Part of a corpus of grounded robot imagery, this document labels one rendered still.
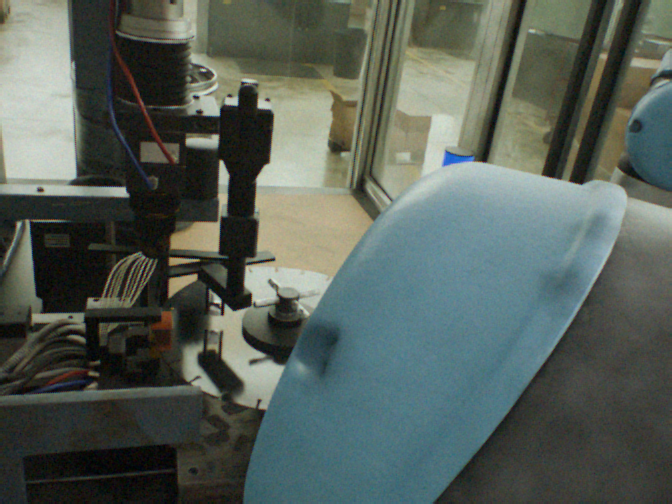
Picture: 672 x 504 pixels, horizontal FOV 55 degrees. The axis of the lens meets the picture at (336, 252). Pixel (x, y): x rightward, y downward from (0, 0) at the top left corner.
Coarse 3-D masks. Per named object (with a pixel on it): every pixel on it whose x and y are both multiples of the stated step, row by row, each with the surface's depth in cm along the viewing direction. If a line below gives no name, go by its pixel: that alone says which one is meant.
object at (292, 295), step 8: (272, 280) 85; (280, 288) 83; (288, 288) 83; (280, 296) 81; (288, 296) 81; (296, 296) 82; (304, 296) 84; (312, 296) 85; (256, 304) 80; (264, 304) 80; (272, 304) 81; (280, 304) 82; (288, 304) 82; (296, 304) 81; (280, 312) 82; (288, 312) 82; (296, 312) 80; (304, 312) 79
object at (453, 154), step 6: (450, 150) 94; (456, 150) 95; (462, 150) 95; (468, 150) 96; (444, 156) 95; (450, 156) 94; (456, 156) 93; (462, 156) 93; (468, 156) 93; (444, 162) 95; (450, 162) 94; (456, 162) 94; (462, 162) 94
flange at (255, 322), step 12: (252, 312) 85; (264, 312) 85; (312, 312) 87; (252, 324) 83; (264, 324) 83; (276, 324) 82; (288, 324) 82; (300, 324) 83; (252, 336) 81; (264, 336) 81; (276, 336) 81; (288, 336) 81; (276, 348) 80; (288, 348) 80
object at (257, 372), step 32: (192, 288) 90; (256, 288) 93; (320, 288) 95; (192, 320) 83; (224, 320) 84; (160, 352) 77; (192, 352) 77; (224, 352) 78; (256, 352) 79; (288, 352) 80; (192, 384) 72; (224, 384) 73; (256, 384) 74
